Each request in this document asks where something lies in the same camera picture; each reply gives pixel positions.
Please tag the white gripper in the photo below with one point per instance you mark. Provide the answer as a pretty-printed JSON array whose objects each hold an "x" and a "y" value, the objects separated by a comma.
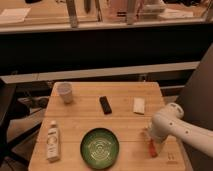
[{"x": 158, "y": 138}]

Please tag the red pepper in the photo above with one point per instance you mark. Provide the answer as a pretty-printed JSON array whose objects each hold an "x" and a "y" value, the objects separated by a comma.
[{"x": 151, "y": 148}]

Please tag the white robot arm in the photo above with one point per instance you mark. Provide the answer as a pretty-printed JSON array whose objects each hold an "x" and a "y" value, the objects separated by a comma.
[{"x": 168, "y": 121}]

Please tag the green ceramic plate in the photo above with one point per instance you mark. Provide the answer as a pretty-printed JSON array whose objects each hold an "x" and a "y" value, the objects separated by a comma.
[{"x": 99, "y": 148}]

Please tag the white rectangular sponge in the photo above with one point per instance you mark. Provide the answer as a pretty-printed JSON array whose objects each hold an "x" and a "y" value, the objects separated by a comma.
[{"x": 139, "y": 106}]

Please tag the black rectangular block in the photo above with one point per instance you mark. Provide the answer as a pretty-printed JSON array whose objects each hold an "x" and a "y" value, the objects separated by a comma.
[{"x": 105, "y": 105}]

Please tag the white lotion bottle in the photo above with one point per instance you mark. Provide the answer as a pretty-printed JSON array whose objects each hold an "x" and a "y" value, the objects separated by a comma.
[{"x": 53, "y": 143}]

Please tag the black office chair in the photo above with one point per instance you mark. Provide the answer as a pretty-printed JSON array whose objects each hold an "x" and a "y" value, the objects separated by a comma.
[{"x": 11, "y": 108}]

